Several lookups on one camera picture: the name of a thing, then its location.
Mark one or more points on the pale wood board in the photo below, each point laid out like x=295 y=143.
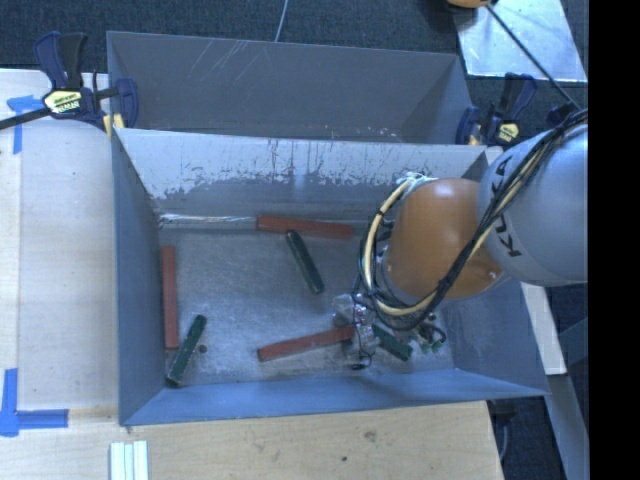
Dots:
x=67 y=268

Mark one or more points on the dark green flat block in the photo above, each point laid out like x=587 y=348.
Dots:
x=305 y=263
x=186 y=350
x=395 y=344

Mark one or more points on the grey metal bin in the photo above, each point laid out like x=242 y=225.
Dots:
x=240 y=288

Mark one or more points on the red-brown flat block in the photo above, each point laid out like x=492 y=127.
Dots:
x=170 y=298
x=300 y=345
x=305 y=227

